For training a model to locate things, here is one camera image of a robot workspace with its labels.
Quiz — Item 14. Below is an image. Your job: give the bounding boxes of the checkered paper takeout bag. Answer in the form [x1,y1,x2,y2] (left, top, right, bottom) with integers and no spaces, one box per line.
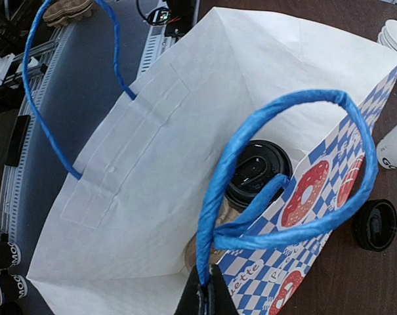
[27,3,397,314]

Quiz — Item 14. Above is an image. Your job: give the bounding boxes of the stack of paper cups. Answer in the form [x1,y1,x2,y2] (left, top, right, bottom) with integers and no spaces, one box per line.
[377,19,397,52]

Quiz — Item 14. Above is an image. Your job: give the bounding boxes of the stacked spare cup carriers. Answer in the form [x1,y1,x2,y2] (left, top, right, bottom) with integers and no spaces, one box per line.
[43,0,94,27]

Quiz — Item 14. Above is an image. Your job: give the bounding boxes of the black coffee cup lid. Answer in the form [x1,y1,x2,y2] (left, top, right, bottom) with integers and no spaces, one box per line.
[225,140,293,212]

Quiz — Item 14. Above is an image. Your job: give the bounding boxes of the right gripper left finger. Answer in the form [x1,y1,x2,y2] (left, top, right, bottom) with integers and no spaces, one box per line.
[174,266,207,315]

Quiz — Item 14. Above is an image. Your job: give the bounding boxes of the white cup holding straws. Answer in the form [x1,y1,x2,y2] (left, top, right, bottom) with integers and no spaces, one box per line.
[377,125,397,169]

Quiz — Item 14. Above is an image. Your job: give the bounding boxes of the stack of black lids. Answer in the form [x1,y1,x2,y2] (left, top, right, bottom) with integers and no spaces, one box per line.
[352,199,397,252]

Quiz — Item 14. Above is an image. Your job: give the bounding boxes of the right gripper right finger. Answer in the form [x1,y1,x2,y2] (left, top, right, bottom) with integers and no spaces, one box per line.
[206,266,238,315]

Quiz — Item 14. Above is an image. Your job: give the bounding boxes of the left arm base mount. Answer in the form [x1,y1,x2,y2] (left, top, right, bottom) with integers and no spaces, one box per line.
[135,0,199,38]

